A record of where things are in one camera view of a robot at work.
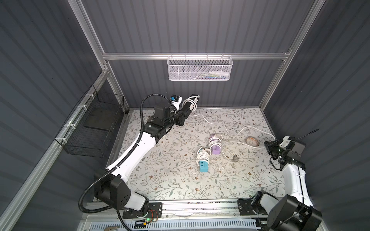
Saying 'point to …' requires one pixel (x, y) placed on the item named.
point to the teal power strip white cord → (203, 159)
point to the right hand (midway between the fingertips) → (268, 142)
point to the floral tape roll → (252, 141)
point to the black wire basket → (86, 133)
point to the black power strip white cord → (189, 103)
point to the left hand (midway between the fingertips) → (187, 113)
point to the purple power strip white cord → (215, 143)
